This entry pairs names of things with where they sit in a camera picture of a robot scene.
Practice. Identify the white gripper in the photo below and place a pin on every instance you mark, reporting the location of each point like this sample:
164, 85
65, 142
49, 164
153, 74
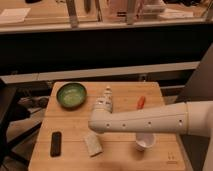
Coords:
103, 103

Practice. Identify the white sponge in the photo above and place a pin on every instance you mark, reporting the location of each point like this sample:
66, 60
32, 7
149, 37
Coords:
93, 144

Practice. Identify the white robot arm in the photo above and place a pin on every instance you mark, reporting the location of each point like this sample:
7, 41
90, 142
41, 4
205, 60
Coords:
191, 118

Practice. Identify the green ceramic bowl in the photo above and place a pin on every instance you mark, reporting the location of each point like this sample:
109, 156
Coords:
71, 95

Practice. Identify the white tube bottle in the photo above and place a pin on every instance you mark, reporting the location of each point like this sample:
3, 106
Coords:
107, 94

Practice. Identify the orange carrot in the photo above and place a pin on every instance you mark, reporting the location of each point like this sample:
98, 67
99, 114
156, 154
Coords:
141, 102

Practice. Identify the white cup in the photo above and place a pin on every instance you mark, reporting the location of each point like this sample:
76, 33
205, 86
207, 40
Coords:
144, 141

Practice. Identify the black remote control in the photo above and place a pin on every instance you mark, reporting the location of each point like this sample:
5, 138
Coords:
56, 140

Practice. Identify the white paper sheet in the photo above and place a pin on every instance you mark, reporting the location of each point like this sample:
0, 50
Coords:
15, 15

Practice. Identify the metal post right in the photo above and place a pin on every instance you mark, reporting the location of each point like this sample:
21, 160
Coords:
130, 11

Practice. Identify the metal post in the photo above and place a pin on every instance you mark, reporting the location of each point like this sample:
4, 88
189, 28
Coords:
72, 13
130, 11

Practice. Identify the metal post left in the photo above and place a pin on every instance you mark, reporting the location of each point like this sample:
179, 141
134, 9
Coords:
72, 13

